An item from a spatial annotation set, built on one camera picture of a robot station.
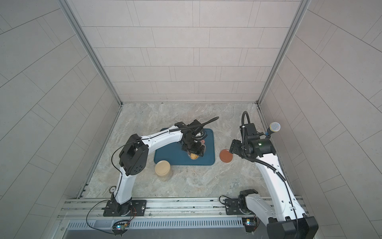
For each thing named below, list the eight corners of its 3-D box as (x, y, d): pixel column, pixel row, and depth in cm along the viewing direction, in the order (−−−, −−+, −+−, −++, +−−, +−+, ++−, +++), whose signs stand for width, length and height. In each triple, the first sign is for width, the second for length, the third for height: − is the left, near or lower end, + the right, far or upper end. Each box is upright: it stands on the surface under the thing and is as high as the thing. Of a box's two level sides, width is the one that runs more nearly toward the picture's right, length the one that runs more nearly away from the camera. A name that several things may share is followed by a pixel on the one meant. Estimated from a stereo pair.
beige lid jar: (157, 181, 81) (153, 175, 73) (160, 167, 86) (156, 160, 78) (171, 181, 81) (168, 175, 73) (172, 167, 86) (170, 160, 78)
